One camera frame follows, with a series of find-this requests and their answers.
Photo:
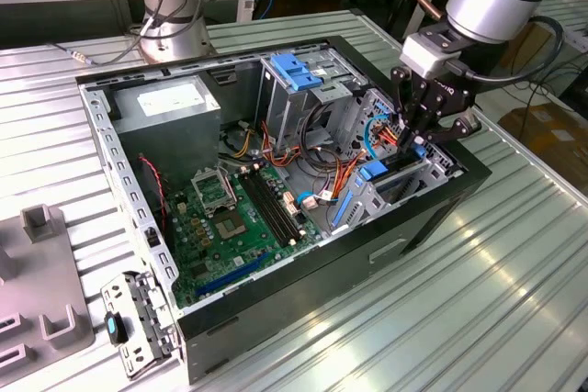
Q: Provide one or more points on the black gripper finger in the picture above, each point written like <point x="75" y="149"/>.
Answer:
<point x="459" y="128"/>
<point x="402" y="93"/>

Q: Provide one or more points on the hard disk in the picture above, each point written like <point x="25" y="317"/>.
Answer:
<point x="371" y="171"/>

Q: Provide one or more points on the grey metal disk bay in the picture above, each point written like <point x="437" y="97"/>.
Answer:
<point x="363" y="208"/>

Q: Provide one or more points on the large cardboard floor box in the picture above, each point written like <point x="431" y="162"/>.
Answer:
<point x="551" y="135"/>

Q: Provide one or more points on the blue plastic drive latch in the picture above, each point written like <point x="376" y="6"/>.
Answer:
<point x="289" y="68"/>

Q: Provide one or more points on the grey optical drive cage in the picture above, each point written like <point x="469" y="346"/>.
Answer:
<point x="285" y="112"/>

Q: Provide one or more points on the metal slat rack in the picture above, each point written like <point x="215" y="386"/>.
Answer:
<point x="576" y="20"/>

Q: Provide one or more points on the black RAM slot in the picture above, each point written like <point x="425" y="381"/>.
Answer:
<point x="279" y="206"/>
<point x="266" y="210"/>

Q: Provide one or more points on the black open PC case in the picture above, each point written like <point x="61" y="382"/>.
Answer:
<point x="321" y="282"/>

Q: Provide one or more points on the metal CPU socket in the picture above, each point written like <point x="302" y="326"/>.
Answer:
<point x="215" y="190"/>

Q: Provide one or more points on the square chipset chip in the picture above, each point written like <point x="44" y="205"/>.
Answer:
<point x="232" y="227"/>

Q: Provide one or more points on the grey power supply unit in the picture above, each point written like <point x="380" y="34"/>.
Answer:
<point x="170" y="135"/>

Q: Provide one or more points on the green motherboard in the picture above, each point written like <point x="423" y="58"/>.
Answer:
<point x="209" y="249"/>

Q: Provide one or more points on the blue expansion slot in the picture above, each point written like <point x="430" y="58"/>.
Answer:
<point x="232" y="275"/>

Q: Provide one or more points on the black case side latch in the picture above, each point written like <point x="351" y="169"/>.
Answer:
<point x="151" y="237"/>

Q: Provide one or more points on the black and blue latch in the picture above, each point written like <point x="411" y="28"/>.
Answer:
<point x="112" y="327"/>

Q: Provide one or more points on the grey parts rack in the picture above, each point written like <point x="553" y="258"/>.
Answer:
<point x="41" y="282"/>

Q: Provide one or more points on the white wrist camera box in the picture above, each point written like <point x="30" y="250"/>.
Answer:
<point x="425" y="54"/>

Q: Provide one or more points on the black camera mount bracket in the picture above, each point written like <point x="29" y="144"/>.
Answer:
<point x="436" y="34"/>

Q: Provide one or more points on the hinged metal slot bracket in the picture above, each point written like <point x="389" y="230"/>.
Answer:
<point x="115" y="293"/>

